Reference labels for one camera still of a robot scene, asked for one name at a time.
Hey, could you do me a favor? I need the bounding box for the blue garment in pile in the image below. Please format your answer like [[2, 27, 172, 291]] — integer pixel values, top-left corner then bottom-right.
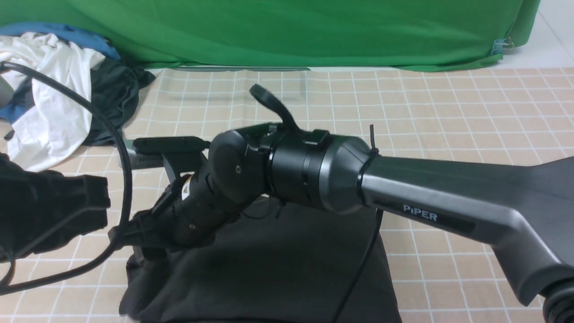
[[1, 22, 120, 125]]

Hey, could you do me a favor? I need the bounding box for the dark gray long-sleeved shirt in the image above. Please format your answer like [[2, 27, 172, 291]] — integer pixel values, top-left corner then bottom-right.
[[119, 200, 376, 323]]

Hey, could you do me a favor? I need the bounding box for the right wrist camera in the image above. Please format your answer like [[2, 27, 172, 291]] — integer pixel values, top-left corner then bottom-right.
[[124, 136, 211, 182]]

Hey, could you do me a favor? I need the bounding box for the green backdrop cloth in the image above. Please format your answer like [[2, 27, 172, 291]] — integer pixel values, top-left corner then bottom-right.
[[1, 0, 540, 72]]

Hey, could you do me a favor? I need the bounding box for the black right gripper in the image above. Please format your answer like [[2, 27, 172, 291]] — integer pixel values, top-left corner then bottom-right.
[[108, 173, 245, 261]]

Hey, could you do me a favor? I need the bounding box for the white shirt in pile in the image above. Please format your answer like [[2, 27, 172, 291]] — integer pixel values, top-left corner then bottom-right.
[[0, 32, 105, 172]]

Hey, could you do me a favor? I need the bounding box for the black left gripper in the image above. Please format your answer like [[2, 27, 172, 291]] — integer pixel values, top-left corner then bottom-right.
[[0, 154, 111, 262]]

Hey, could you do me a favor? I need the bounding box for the left black cable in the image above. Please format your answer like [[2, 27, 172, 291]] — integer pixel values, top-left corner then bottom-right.
[[0, 61, 134, 297]]

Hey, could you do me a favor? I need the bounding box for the dark gray garment in pile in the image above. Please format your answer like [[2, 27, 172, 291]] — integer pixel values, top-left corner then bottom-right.
[[91, 58, 156, 135]]

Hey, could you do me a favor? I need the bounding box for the black cable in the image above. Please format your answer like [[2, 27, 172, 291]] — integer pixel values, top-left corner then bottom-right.
[[332, 209, 385, 323], [0, 61, 134, 297]]

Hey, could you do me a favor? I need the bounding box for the blue binder clip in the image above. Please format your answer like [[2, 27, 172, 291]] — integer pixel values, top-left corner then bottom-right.
[[490, 37, 515, 56]]

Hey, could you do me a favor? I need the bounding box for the beige checked tablecloth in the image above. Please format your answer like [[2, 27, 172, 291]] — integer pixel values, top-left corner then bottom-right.
[[0, 68, 574, 323]]

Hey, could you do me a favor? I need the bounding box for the right black cable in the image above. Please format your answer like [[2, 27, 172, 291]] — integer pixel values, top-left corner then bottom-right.
[[332, 209, 385, 323]]

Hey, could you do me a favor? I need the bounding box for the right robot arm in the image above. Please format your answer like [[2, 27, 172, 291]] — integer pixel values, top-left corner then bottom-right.
[[109, 84, 573, 323]]

